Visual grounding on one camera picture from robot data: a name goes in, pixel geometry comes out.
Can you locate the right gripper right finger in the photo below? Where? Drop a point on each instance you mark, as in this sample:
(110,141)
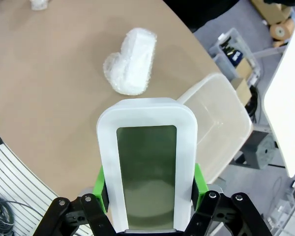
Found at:
(211,211)

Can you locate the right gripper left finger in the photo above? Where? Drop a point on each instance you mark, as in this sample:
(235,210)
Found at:
(88,211)

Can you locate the white digital clock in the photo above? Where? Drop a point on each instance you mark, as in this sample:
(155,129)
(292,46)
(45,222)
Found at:
(147,172)

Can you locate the bubble-wrapped clock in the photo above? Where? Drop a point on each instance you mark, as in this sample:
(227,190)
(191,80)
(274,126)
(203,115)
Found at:
(39,4)
(132,66)

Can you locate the black plastic stool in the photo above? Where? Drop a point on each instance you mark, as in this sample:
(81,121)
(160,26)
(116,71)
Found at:
(263,150)

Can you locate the white slatted panel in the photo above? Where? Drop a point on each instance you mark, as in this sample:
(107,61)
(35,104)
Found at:
(14,177)

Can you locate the clear plastic container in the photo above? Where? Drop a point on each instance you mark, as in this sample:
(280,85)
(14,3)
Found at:
(223,123)

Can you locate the small brown cardboard box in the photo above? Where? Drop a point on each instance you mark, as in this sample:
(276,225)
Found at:
(243,88)

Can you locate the white table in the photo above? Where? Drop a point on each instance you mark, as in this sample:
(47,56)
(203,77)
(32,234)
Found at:
(290,98)

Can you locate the clear box with items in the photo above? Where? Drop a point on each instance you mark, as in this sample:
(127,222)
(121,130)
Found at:
(245,49)

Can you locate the thick brown paper roll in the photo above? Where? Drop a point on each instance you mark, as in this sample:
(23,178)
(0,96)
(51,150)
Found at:
(280,30)

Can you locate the brown cardboard carton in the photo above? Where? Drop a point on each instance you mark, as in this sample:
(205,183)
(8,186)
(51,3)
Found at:
(270,11)

